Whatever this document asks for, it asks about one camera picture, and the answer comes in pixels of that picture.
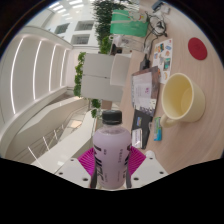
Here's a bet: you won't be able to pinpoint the black folder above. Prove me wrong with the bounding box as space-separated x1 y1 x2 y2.
130 108 155 150

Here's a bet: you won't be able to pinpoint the green plants atop cabinet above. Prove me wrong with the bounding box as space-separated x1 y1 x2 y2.
73 51 87 98

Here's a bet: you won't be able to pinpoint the white cabinet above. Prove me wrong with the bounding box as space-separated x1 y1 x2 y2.
80 52 124 103

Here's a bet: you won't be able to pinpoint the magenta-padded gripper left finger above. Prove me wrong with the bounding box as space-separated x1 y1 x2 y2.
54 147 99 190

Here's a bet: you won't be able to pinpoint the clear plastic bottle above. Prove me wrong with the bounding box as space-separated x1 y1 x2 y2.
113 34 134 48

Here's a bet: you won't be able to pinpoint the tall green plant hedge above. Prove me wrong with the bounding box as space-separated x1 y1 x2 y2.
91 0 134 56

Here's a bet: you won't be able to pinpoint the cream ceramic mug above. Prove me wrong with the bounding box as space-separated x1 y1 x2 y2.
159 72 206 129

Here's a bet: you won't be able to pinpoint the potted green plants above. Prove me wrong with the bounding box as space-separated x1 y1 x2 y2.
89 98 102 119

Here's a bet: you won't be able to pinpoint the green tote bag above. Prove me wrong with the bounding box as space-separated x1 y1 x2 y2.
109 9 149 38

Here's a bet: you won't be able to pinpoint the small black device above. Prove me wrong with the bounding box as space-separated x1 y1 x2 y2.
139 59 151 71

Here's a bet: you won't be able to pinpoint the flat round red coaster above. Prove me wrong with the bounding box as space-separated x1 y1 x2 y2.
187 37 208 61

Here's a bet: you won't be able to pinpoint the tangled black cables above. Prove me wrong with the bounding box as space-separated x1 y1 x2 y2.
139 14 168 71

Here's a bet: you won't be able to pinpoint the small teal card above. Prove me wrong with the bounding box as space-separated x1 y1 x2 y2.
153 116 163 142

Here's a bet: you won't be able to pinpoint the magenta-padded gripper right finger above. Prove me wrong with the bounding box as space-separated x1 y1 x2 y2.
125 145 169 190

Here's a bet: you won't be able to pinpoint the white card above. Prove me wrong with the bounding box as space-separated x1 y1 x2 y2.
131 128 144 149

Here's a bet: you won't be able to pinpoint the dark blue flat case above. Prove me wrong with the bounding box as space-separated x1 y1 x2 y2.
151 0 166 11

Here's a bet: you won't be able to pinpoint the pale purple black-capped drink bottle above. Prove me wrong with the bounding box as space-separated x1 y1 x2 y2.
92 109 133 190

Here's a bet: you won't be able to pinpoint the ceiling light strips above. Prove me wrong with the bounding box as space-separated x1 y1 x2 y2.
9 37 73 116

